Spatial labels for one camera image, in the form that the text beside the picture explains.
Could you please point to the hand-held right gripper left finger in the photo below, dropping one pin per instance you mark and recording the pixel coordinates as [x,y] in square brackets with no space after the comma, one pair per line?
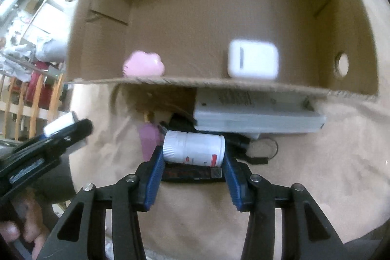
[154,177]

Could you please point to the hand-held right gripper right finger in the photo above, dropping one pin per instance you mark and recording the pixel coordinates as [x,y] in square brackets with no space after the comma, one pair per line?
[233,180]

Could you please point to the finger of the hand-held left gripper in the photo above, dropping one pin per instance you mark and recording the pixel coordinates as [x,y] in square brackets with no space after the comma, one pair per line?
[73,130]

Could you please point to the small black box red print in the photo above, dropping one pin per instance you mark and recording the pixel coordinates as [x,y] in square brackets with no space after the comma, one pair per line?
[190,174]

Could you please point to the white pill bottle red label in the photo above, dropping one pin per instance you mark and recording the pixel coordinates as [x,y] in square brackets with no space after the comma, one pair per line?
[195,148]

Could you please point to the black flashlight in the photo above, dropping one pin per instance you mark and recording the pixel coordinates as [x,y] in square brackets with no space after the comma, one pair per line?
[179,123]

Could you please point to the grey electronic device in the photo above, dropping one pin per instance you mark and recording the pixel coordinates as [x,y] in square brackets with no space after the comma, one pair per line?
[256,113]

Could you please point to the brown cardboard box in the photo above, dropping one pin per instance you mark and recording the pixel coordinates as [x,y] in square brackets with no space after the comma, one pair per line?
[195,16]

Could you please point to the person's left hand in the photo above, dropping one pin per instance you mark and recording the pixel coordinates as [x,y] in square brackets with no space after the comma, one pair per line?
[18,229]

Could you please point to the wooden chair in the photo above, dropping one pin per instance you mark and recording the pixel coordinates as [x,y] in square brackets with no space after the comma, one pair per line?
[36,95]

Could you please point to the white plastic bag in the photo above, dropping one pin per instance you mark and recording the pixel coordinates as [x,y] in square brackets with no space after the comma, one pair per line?
[50,48]

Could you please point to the pink paw-shaped case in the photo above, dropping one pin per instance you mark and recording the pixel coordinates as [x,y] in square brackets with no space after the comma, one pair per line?
[143,65]

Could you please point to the beige blanket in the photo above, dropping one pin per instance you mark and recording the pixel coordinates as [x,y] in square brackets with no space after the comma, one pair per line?
[350,171]

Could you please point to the white earbuds case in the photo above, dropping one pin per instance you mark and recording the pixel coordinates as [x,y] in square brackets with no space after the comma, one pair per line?
[253,59]

